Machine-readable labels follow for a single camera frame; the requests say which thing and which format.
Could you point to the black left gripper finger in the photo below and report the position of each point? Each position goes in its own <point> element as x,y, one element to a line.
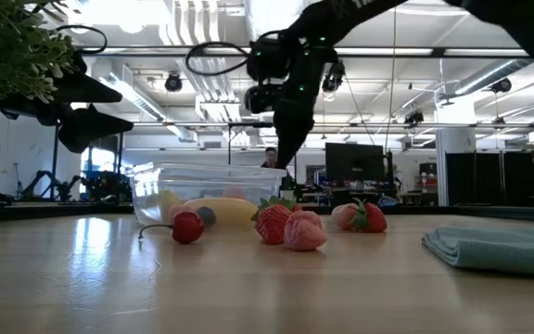
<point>91,127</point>
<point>86,90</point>

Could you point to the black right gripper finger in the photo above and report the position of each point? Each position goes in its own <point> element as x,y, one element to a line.
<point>304,130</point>
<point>284,134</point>

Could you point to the red toy strawberry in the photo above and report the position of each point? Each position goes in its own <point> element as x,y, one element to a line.
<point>271,225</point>
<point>372,218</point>
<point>297,208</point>

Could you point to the clear plastic container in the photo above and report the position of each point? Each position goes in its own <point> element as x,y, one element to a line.
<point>156,185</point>

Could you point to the yellow toy banana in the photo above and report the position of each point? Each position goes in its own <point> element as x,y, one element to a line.
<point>223,209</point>

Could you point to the yellow toy lemon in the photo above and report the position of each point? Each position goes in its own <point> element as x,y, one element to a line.
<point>167,199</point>

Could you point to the dark red toy cherry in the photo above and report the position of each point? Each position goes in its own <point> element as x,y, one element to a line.
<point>207,216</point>

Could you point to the bright red toy cherry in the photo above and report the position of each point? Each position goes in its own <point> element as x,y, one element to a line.
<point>187,227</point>

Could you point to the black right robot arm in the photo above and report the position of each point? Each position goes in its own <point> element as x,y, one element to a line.
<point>332,21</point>

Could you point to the person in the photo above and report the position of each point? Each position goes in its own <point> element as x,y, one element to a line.
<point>270,158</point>

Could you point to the black computer monitor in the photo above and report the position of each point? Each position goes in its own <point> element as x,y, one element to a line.
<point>355,162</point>

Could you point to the green artificial plant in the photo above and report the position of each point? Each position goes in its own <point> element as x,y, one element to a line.
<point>7,46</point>

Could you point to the black overhead crossbar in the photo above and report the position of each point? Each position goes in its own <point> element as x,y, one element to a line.
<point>438,52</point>

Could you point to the black partition panel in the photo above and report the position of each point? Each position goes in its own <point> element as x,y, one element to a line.
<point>480,178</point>

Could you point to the teal folded cloth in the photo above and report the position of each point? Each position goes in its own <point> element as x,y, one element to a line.
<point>494,250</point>

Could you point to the black metal rack frame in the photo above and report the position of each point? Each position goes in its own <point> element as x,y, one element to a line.
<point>54,162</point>
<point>248,124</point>

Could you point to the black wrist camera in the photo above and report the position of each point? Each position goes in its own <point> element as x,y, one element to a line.
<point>258,98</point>

